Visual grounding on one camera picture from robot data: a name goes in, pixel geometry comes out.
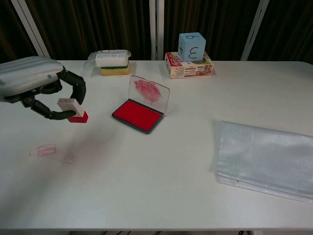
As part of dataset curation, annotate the yellow green sponge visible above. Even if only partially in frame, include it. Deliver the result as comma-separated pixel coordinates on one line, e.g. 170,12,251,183
100,64,131,76

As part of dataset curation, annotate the black pleated curtain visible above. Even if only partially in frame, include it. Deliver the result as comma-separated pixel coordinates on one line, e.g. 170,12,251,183
246,0,313,63
25,0,154,61
162,0,260,61
0,0,38,65

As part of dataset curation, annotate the small red stamp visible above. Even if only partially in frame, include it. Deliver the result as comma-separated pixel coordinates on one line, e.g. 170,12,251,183
57,97,89,124

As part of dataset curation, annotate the blue foam number cube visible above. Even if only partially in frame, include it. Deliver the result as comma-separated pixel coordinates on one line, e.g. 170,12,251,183
178,32,207,63

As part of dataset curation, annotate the clear packaged yellow item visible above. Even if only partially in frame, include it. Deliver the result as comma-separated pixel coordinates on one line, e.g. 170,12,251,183
87,48,132,69

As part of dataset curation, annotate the red ink pad clear lid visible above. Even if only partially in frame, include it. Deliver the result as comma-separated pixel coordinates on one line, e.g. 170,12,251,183
112,74,171,135

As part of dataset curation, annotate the white frame post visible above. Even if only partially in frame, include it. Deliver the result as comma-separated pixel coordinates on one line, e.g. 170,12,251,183
11,0,51,60
240,0,270,62
149,0,165,61

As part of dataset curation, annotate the red white printed carton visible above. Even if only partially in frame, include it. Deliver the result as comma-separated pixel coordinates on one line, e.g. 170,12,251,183
164,51,215,79

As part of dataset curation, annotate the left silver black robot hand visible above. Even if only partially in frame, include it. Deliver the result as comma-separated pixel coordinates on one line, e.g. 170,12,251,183
0,56,87,120

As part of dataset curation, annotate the clear mesh zip pouch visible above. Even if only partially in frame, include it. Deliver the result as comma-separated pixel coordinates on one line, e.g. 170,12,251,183
214,120,313,205

